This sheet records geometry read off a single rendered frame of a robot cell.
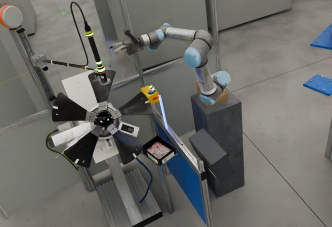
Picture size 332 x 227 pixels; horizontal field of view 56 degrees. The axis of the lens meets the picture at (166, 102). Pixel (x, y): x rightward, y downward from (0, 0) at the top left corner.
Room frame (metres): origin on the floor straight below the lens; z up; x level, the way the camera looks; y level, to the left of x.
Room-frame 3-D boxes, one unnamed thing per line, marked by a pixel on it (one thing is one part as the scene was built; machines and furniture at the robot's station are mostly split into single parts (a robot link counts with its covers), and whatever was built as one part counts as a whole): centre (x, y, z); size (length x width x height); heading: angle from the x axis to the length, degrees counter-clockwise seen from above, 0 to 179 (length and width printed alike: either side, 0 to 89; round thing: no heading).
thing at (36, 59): (2.22, 0.87, 1.55); 0.10 x 0.07 x 0.08; 53
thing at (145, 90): (2.23, 0.12, 1.02); 0.16 x 0.10 x 0.11; 18
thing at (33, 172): (2.53, 0.59, 0.50); 2.59 x 0.03 x 0.91; 108
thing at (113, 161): (1.90, 0.53, 0.45); 0.09 x 0.04 x 0.91; 108
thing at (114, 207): (1.99, 0.56, 0.04); 0.62 x 0.46 x 0.08; 18
